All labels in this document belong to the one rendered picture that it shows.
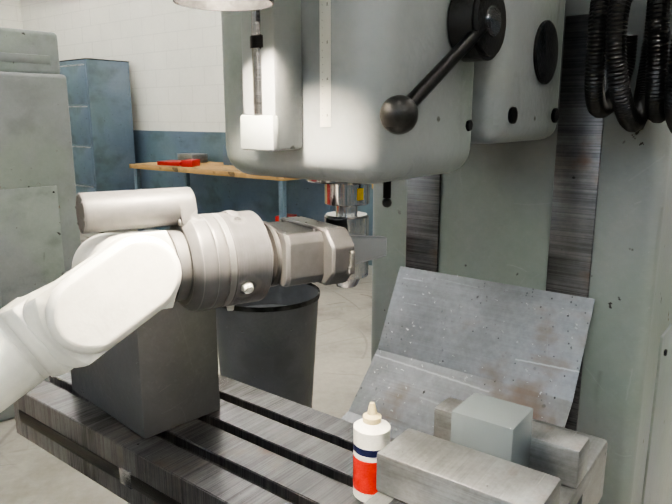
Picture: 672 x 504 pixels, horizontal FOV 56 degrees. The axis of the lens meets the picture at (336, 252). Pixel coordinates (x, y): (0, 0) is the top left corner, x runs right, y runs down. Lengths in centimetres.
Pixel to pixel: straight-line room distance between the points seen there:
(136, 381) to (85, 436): 13
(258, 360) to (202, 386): 170
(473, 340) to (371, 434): 35
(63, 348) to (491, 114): 46
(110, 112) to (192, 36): 137
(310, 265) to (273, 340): 198
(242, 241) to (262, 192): 610
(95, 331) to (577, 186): 66
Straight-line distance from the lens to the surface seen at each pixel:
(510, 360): 96
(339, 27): 55
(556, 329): 95
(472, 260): 101
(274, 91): 54
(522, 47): 73
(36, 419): 107
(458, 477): 57
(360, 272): 65
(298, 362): 266
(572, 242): 94
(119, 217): 55
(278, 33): 55
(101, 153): 788
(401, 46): 55
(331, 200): 64
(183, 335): 86
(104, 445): 91
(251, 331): 255
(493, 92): 68
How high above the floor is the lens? 137
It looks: 12 degrees down
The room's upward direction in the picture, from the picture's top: straight up
